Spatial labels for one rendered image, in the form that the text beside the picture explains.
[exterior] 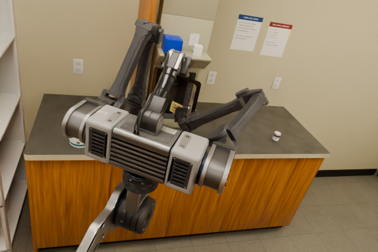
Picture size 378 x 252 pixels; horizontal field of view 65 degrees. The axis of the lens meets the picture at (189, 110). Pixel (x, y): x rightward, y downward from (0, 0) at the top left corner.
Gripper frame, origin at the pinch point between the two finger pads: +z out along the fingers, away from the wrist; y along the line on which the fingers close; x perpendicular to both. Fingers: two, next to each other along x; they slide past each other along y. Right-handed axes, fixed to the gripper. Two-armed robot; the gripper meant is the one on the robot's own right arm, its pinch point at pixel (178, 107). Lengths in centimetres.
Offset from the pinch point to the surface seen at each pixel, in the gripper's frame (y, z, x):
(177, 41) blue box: 39.1, 5.7, 6.1
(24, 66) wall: -7, 60, 96
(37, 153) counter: -26, -11, 77
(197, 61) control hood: 28.4, 6.5, -8.6
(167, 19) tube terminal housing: 48, 16, 11
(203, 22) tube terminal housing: 50, 16, -11
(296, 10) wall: 59, 59, -100
